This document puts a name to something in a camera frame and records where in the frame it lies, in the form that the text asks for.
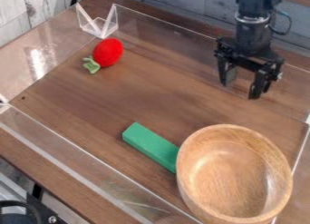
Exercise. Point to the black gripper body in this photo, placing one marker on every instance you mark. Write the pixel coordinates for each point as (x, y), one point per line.
(251, 62)

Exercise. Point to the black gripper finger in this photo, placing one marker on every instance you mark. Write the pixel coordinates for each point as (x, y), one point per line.
(259, 85)
(227, 71)

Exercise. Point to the red plush strawberry toy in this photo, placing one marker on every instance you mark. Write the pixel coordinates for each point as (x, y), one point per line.
(105, 55)

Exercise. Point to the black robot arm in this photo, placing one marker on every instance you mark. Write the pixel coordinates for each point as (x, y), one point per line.
(248, 49)

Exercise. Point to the green rectangular block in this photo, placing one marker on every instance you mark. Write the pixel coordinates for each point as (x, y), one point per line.
(152, 145)

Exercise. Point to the wooden bowl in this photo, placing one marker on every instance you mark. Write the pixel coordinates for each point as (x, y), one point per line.
(232, 176)

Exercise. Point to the black clamp with screw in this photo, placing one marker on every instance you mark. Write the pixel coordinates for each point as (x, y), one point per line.
(20, 208)

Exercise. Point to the clear acrylic back wall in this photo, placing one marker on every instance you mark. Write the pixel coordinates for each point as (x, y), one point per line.
(271, 83)

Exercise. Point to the clear acrylic wall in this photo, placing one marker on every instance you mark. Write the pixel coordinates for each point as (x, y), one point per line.
(100, 193)
(39, 51)
(271, 83)

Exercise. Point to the clear acrylic left wall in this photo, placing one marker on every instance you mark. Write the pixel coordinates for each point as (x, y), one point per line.
(39, 51)

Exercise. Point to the clear acrylic front wall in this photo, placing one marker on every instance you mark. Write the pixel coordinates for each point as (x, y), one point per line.
(100, 193)

